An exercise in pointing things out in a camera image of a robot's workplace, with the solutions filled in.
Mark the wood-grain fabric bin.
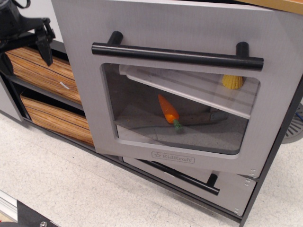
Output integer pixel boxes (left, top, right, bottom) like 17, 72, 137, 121
20, 91, 94, 146
6, 47, 82, 105

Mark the upper wood-grain fabric bin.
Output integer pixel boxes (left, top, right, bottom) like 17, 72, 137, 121
6, 47, 82, 105

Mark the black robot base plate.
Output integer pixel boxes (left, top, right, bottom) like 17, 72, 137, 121
0, 200, 60, 227

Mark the grey oven rack shelf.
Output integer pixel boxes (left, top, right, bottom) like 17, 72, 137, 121
119, 65, 259, 119

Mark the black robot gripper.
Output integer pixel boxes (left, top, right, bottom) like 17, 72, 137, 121
0, 14, 55, 76

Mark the black drawer handle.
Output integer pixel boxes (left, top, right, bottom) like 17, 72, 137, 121
139, 159, 220, 196

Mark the wooden countertop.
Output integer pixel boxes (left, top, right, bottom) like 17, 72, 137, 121
241, 0, 303, 15

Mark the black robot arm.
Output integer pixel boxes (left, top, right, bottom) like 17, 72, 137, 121
0, 0, 55, 76

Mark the toy kitchen cabinet frame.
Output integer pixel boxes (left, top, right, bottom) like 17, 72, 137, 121
0, 39, 303, 227

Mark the yellow toy corn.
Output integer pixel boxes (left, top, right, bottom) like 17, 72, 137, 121
222, 75, 244, 89

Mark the grey round fan base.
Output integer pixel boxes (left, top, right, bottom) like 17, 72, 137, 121
282, 103, 303, 144

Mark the orange toy carrot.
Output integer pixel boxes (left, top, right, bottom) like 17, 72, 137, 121
158, 94, 183, 133

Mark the grey lower oven drawer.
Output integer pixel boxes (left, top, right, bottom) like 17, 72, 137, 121
123, 157, 256, 216

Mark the grey toy oven door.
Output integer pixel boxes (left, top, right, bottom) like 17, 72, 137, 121
52, 0, 303, 178

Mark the lower wood-grain fabric bin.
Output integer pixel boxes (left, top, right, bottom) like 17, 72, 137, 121
20, 91, 94, 146

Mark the black oven door handle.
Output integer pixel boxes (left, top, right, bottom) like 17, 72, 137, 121
91, 31, 264, 71

